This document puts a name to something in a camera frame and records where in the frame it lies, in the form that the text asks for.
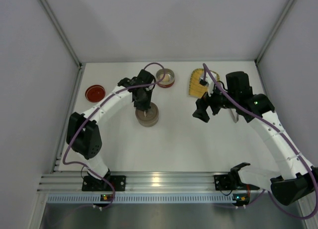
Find brown round lid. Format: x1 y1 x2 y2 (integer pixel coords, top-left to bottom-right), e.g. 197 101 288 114
135 102 159 118

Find tan steel lunch bowl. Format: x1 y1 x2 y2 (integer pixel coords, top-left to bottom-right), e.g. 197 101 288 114
136 116 159 127

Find steel food tongs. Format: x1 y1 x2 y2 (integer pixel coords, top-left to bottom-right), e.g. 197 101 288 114
229 109 239 123

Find white round bun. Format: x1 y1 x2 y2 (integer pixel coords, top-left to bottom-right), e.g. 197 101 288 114
159 74 170 83

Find red round lid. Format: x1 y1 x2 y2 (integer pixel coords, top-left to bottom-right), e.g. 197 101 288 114
85 84 106 103

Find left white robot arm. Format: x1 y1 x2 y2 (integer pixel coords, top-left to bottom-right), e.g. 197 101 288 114
66 69 156 192

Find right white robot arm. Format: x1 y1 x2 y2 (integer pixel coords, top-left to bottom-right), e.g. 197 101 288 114
189 69 318 206

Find red steel lunch bowl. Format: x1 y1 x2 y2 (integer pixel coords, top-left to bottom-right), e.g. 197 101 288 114
156 69 175 88

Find bamboo woven tray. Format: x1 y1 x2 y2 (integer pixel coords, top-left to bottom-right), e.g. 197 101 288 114
188 69 206 99

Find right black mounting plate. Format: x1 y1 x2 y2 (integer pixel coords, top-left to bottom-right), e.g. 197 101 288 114
214 174 235 191

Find black mounting plate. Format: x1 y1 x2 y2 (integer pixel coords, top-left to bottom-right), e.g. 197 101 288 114
81 175 126 192
214 174 235 191

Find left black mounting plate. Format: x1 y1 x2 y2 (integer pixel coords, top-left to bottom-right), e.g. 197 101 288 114
81 175 126 192

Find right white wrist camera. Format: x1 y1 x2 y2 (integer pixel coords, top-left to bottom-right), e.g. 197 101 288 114
199 75 215 96

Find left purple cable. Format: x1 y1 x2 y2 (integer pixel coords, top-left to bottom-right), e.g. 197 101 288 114
63 62 166 210

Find purple cable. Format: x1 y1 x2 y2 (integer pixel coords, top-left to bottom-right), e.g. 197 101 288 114
202 63 318 219
63 62 166 210

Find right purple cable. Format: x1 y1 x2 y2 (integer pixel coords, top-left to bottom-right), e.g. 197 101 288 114
202 63 318 219

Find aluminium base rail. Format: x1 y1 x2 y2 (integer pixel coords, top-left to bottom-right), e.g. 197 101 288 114
37 171 216 193

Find right aluminium frame post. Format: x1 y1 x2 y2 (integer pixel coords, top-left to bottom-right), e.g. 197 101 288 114
254 0 303 73

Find aluminium frame post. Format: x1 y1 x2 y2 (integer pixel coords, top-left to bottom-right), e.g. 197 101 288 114
254 0 303 73
32 0 84 95

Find grey slotted cable duct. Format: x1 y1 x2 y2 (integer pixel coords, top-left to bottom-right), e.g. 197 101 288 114
47 193 236 204

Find left aluminium frame post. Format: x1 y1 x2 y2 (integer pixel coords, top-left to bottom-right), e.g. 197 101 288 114
32 0 84 95

